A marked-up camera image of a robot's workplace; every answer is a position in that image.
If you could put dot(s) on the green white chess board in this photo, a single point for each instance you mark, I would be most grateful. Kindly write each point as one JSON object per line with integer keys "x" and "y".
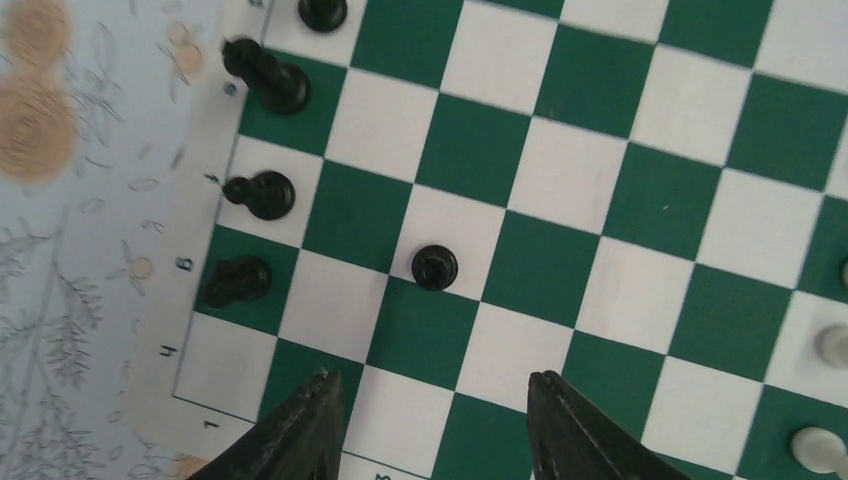
{"x": 648, "y": 197}

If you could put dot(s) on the floral table mat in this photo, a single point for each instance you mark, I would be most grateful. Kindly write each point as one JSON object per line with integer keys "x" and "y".
{"x": 96, "y": 100}

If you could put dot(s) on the black king piece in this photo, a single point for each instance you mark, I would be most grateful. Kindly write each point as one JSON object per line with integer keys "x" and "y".
{"x": 283, "y": 88}

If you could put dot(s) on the black chess piece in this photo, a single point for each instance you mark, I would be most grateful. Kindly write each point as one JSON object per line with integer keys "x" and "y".
{"x": 323, "y": 16}
{"x": 239, "y": 279}

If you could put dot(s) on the black pawn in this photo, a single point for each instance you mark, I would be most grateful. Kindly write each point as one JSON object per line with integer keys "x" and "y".
{"x": 268, "y": 195}
{"x": 434, "y": 267}

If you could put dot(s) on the white chess piece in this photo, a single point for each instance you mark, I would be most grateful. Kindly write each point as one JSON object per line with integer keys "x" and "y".
{"x": 831, "y": 346}
{"x": 820, "y": 451}

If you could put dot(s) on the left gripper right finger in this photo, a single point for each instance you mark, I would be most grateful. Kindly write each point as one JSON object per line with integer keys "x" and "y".
{"x": 571, "y": 438}

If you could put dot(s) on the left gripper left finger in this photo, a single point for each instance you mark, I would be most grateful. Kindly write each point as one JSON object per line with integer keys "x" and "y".
{"x": 300, "y": 439}

